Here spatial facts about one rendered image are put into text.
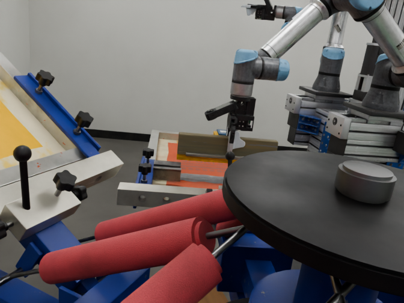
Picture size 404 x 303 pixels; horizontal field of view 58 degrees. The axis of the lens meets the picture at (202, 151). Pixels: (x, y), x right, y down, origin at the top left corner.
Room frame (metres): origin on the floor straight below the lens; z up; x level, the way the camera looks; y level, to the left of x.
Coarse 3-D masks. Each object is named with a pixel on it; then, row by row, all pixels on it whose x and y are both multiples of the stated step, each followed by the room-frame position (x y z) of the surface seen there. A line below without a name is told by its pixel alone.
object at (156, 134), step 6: (156, 132) 1.74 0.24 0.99; (162, 132) 1.76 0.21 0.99; (168, 132) 1.77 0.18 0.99; (174, 132) 1.78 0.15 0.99; (150, 138) 1.62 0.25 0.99; (156, 138) 1.63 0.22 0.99; (162, 138) 1.76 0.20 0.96; (168, 138) 1.76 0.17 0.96; (174, 138) 1.76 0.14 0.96; (150, 144) 1.53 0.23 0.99; (156, 144) 1.54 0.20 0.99; (156, 150) 1.48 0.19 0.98
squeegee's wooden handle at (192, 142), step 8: (184, 136) 1.22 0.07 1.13; (192, 136) 1.22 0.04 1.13; (200, 136) 1.22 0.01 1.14; (208, 136) 1.23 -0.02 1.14; (216, 136) 1.23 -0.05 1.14; (224, 136) 1.24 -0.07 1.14; (184, 144) 1.22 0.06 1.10; (192, 144) 1.22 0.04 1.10; (200, 144) 1.22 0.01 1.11; (208, 144) 1.23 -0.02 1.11; (216, 144) 1.23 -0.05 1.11; (224, 144) 1.23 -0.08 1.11; (248, 144) 1.24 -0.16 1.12; (256, 144) 1.24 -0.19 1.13; (264, 144) 1.25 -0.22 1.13; (272, 144) 1.25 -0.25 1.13; (184, 152) 1.22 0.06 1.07; (192, 152) 1.22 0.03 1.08; (200, 152) 1.22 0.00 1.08; (208, 152) 1.23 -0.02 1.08; (216, 152) 1.23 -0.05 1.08; (224, 152) 1.23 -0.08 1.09; (240, 152) 1.24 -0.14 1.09; (248, 152) 1.24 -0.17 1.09; (256, 152) 1.24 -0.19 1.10
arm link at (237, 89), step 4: (232, 84) 1.24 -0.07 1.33; (236, 84) 1.22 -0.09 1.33; (240, 84) 1.21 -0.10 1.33; (244, 84) 1.29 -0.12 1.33; (232, 88) 1.23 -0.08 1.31; (236, 88) 1.22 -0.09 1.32; (240, 88) 1.21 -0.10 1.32; (244, 88) 1.21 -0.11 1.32; (248, 88) 1.22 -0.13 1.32; (252, 88) 1.24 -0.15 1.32; (232, 92) 1.23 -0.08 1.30; (236, 92) 1.22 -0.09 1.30; (240, 92) 1.21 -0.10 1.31; (244, 92) 1.21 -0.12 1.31; (248, 92) 1.22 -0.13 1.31; (236, 96) 1.22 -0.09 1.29; (240, 96) 1.22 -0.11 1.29; (244, 96) 1.22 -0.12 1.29; (248, 96) 1.22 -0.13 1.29
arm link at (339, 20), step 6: (342, 12) 2.18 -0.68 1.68; (336, 18) 2.19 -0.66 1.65; (342, 18) 2.18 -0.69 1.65; (336, 24) 2.18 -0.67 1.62; (342, 24) 2.18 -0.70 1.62; (330, 30) 2.21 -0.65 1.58; (336, 30) 2.18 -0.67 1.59; (342, 30) 2.18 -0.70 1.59; (330, 36) 2.20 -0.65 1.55; (336, 36) 2.18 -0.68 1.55; (342, 36) 2.18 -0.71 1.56; (330, 42) 2.19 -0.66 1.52; (336, 42) 2.18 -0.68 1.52; (342, 42) 2.20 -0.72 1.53; (342, 48) 2.17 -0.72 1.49
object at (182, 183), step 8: (168, 144) 1.68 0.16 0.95; (176, 144) 1.69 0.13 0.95; (168, 152) 1.56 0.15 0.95; (176, 152) 1.57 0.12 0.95; (168, 160) 1.45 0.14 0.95; (176, 160) 1.46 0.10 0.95; (168, 184) 1.19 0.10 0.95; (176, 184) 1.20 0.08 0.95; (184, 184) 1.21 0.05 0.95; (192, 184) 1.22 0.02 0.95; (200, 184) 1.23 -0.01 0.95; (208, 184) 1.24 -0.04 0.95; (216, 184) 1.25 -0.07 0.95
